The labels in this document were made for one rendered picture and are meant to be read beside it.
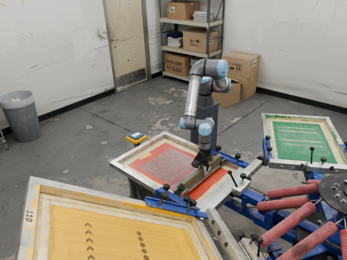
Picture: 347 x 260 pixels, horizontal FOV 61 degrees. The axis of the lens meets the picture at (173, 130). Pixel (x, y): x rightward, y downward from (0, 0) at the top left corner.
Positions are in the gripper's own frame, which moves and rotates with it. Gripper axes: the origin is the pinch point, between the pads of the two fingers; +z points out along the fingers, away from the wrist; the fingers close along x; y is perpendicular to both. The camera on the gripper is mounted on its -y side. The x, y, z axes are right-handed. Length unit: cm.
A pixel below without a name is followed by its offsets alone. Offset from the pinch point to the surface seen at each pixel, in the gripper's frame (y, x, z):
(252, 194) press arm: 0.0, -36.6, -3.0
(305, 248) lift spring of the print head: -30, -76, -16
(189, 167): 5.9, 15.1, 5.6
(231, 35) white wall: 380, 215, 1
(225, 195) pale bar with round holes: -10.5, -24.7, -3.0
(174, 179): -11.1, 14.8, 5.6
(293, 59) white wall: 380, 89, 26
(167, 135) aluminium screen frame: 25, 55, 2
